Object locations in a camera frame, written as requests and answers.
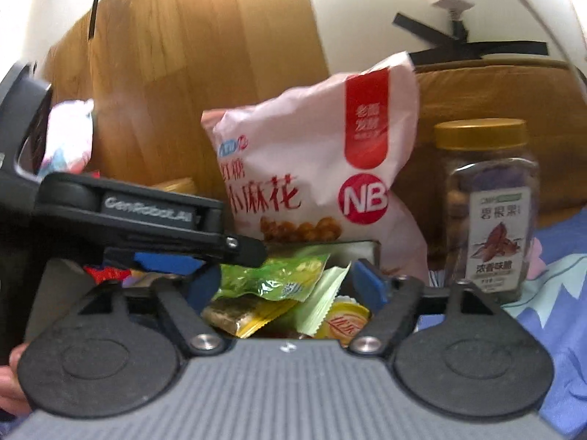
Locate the brown cushion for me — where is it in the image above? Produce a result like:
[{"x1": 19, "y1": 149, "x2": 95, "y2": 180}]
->
[{"x1": 408, "y1": 57, "x2": 587, "y2": 258}]

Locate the light green snack packet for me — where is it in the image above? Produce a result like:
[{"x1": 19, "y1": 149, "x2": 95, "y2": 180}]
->
[{"x1": 275, "y1": 266, "x2": 353, "y2": 336}]

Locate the blue printed blanket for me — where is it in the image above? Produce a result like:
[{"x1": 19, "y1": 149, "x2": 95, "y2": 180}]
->
[{"x1": 413, "y1": 208, "x2": 587, "y2": 440}]

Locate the black tape strip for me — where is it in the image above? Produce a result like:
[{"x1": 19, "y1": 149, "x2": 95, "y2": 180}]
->
[
  {"x1": 86, "y1": 0, "x2": 102, "y2": 41},
  {"x1": 393, "y1": 13, "x2": 469, "y2": 41},
  {"x1": 409, "y1": 40, "x2": 550, "y2": 66}
]

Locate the red snack packet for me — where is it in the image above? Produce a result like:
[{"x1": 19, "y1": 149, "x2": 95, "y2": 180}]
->
[{"x1": 85, "y1": 265, "x2": 133, "y2": 286}]

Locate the white clamp mount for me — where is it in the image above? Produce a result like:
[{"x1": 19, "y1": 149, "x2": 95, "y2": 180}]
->
[{"x1": 429, "y1": 0, "x2": 484, "y2": 37}]

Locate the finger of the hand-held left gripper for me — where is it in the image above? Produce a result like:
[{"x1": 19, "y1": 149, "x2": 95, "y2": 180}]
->
[{"x1": 134, "y1": 234, "x2": 268, "y2": 272}]

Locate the wooden headboard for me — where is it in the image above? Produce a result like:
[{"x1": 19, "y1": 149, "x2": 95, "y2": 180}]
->
[{"x1": 43, "y1": 0, "x2": 341, "y2": 257}]

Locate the person's left hand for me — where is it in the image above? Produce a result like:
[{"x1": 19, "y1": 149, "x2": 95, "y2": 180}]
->
[{"x1": 0, "y1": 343, "x2": 29, "y2": 420}]

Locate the pink snack bag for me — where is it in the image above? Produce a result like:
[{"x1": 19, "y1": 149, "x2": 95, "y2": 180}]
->
[{"x1": 201, "y1": 50, "x2": 429, "y2": 281}]

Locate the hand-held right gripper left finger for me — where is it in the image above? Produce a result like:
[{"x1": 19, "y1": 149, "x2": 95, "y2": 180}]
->
[{"x1": 89, "y1": 263, "x2": 225, "y2": 357}]

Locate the pink white snack packet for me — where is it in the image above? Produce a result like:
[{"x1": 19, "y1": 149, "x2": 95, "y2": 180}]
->
[{"x1": 40, "y1": 98, "x2": 95, "y2": 177}]

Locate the brown nut jar gold lid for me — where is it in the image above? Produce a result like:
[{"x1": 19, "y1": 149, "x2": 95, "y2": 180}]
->
[{"x1": 433, "y1": 118, "x2": 541, "y2": 305}]

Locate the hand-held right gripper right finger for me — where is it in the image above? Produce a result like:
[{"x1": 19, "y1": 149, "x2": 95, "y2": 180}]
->
[{"x1": 351, "y1": 258, "x2": 481, "y2": 358}]

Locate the yellow snack packet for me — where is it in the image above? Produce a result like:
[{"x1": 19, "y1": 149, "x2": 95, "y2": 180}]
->
[{"x1": 201, "y1": 296, "x2": 296, "y2": 339}]

